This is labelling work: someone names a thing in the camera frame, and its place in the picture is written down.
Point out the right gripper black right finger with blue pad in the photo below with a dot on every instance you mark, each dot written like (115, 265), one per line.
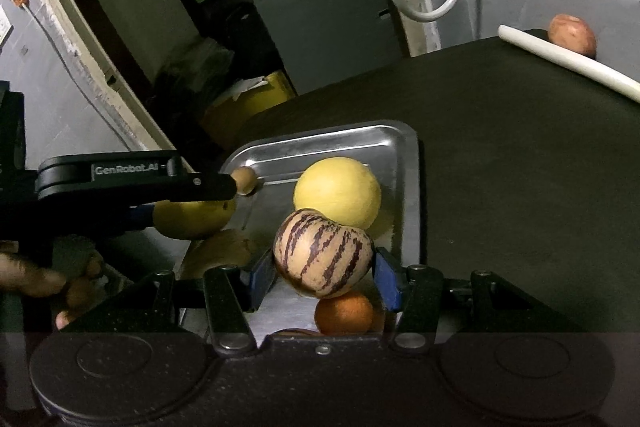
(412, 297)

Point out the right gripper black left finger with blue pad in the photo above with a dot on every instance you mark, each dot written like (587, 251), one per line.
(230, 292)

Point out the brown kiwi with sticker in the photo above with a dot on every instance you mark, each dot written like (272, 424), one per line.
(226, 247)

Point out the green-yellow pear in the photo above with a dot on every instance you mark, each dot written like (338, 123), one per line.
(192, 220)

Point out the striped pepino melon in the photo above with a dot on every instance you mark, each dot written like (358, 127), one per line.
(319, 257)

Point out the person's hand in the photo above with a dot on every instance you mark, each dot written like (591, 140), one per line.
(79, 293)

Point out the small brown kiwi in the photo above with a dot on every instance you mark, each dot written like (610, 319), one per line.
(245, 179)

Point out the large yellow round fruit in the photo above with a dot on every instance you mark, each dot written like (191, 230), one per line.
(343, 189)

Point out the yellow box with paper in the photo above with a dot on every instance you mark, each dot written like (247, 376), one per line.
(243, 100)

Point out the steel tray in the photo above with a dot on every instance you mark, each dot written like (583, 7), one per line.
(389, 148)

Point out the grey cabinet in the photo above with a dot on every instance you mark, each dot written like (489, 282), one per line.
(327, 41)

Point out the white foam tube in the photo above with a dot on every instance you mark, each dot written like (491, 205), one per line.
(573, 61)

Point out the red apple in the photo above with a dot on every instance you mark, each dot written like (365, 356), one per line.
(572, 33)

